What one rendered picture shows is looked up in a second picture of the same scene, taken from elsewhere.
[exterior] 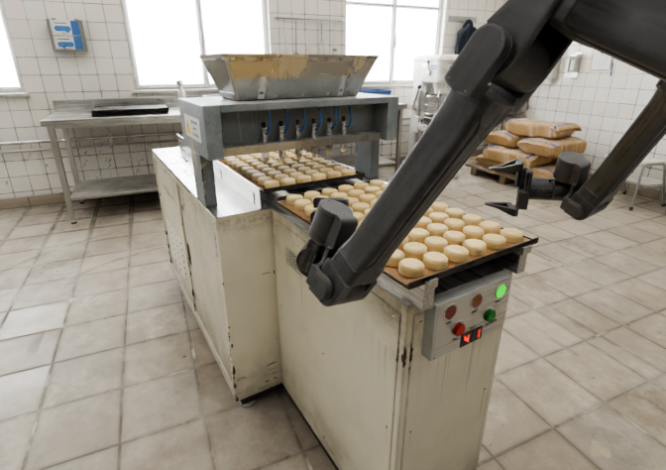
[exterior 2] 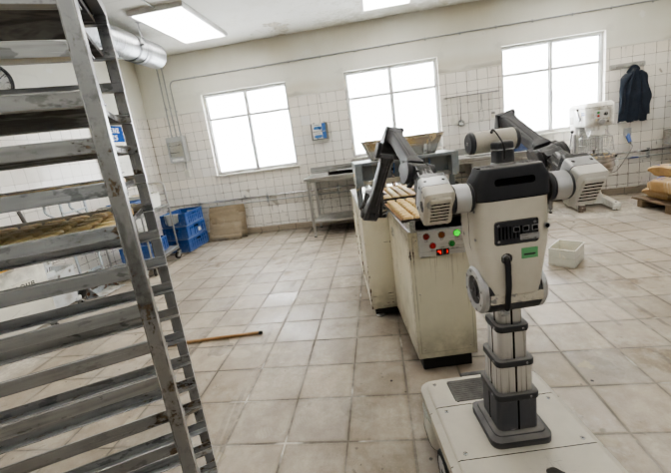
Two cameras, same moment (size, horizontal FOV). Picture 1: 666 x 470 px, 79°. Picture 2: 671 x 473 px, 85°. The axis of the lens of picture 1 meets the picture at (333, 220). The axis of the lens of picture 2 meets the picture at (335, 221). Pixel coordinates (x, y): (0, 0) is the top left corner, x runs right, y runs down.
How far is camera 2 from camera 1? 1.36 m
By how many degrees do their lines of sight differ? 32
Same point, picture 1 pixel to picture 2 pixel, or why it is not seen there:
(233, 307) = (369, 256)
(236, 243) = (369, 225)
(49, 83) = (309, 159)
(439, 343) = (422, 249)
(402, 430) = (415, 292)
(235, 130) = (370, 174)
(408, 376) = (413, 265)
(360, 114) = (438, 162)
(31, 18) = (303, 125)
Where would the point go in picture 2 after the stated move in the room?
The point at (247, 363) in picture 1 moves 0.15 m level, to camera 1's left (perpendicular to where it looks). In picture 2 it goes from (377, 288) to (359, 286)
